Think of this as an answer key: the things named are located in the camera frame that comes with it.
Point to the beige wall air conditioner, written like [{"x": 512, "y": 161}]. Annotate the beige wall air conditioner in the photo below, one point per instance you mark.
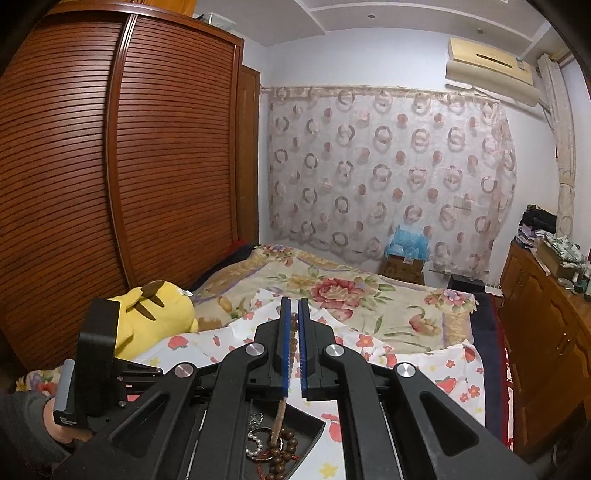
[{"x": 485, "y": 64}]

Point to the small wooden box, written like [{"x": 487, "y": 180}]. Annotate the small wooden box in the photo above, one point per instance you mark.
[{"x": 554, "y": 263}]

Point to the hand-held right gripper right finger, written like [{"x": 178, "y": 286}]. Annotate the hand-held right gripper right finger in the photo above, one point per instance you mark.
[{"x": 304, "y": 350}]

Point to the row of bottles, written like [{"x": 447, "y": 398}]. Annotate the row of bottles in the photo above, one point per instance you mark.
[{"x": 584, "y": 279}]

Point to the floral beige blanket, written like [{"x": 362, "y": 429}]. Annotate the floral beige blanket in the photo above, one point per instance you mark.
[{"x": 360, "y": 300}]

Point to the navy and red bedspread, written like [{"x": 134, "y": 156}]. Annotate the navy and red bedspread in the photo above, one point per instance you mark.
[{"x": 489, "y": 346}]

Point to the black box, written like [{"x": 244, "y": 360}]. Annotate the black box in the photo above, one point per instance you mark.
[{"x": 310, "y": 429}]

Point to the brown cardboard box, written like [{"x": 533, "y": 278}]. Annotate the brown cardboard box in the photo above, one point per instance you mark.
[{"x": 402, "y": 270}]

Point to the white power strip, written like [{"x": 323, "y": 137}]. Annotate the white power strip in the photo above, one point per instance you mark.
[{"x": 494, "y": 289}]

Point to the pile of dark clothes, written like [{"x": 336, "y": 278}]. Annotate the pile of dark clothes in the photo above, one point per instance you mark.
[{"x": 535, "y": 226}]

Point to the green patterned cloth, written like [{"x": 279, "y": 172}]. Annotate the green patterned cloth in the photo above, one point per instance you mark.
[{"x": 565, "y": 247}]

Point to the tied beige curtain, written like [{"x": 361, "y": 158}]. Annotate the tied beige curtain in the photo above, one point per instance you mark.
[{"x": 565, "y": 161}]

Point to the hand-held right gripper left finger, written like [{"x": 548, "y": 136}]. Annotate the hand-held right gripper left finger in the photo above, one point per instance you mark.
[{"x": 286, "y": 350}]

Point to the person's left hand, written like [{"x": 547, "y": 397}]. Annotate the person's left hand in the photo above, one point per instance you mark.
[{"x": 51, "y": 427}]

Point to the long wooden cabinet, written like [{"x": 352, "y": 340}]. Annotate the long wooden cabinet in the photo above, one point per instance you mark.
[{"x": 545, "y": 332}]

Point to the circle patterned sheer curtain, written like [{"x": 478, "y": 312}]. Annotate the circle patterned sheer curtain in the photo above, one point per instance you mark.
[{"x": 369, "y": 184}]

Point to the clear storage box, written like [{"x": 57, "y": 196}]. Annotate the clear storage box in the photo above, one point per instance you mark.
[{"x": 220, "y": 19}]

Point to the brown slatted wooden wardrobe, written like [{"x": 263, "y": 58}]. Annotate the brown slatted wooden wardrobe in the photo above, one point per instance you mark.
[{"x": 161, "y": 161}]

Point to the strawberry printed white sheet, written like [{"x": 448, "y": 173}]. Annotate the strawberry printed white sheet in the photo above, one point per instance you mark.
[{"x": 415, "y": 364}]

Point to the yellow plush toy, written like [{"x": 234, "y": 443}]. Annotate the yellow plush toy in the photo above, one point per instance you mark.
[{"x": 157, "y": 318}]

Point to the blue plastic bag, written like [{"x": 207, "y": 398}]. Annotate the blue plastic bag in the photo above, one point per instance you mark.
[{"x": 408, "y": 242}]

